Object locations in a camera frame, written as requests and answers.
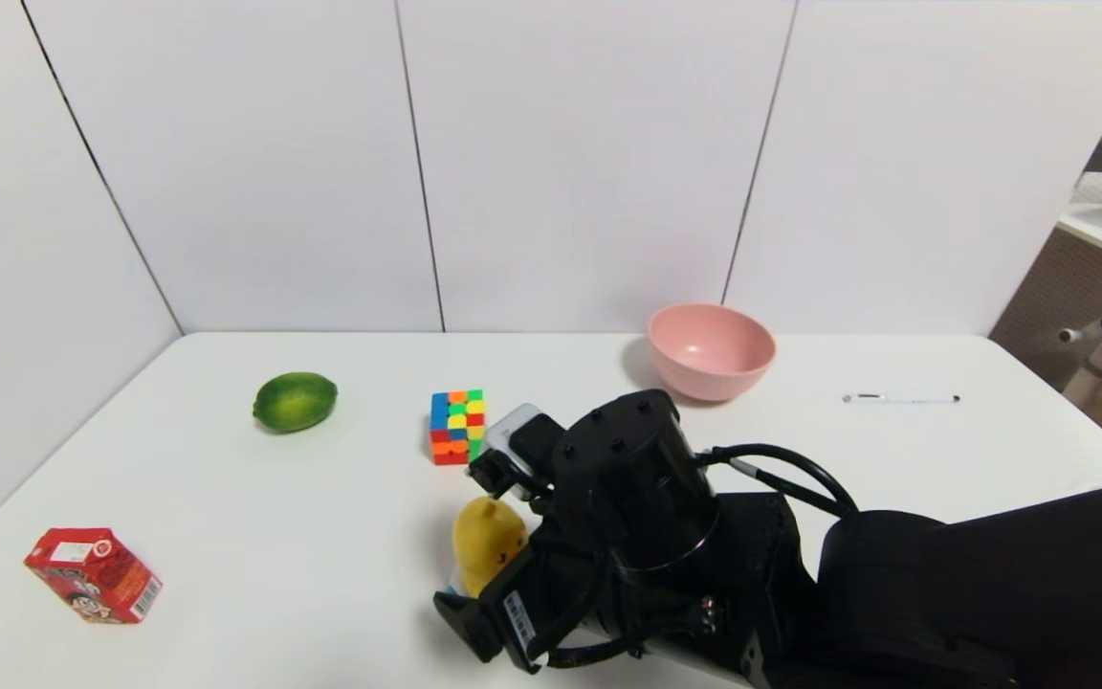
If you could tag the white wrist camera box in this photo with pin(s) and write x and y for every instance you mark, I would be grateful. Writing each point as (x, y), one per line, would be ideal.
(517, 428)

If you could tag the green lime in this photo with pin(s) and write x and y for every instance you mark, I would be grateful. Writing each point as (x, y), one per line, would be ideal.
(295, 402)

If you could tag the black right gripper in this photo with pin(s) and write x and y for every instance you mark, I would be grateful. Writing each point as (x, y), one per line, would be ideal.
(516, 617)

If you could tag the multicoloured puzzle cube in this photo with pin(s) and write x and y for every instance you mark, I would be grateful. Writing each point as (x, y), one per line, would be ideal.
(454, 428)

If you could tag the red milk carton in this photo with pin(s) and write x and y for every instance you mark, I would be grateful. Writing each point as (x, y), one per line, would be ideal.
(95, 574)

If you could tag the white pen with black cap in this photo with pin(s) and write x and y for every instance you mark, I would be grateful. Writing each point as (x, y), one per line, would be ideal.
(902, 399)

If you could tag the pink bowl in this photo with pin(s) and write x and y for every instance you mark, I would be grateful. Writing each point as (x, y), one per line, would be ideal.
(711, 356)

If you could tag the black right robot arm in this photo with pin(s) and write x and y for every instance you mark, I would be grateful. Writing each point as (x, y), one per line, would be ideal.
(943, 593)

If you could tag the yellow duck toy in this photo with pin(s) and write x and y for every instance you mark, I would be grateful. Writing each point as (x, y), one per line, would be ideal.
(486, 541)

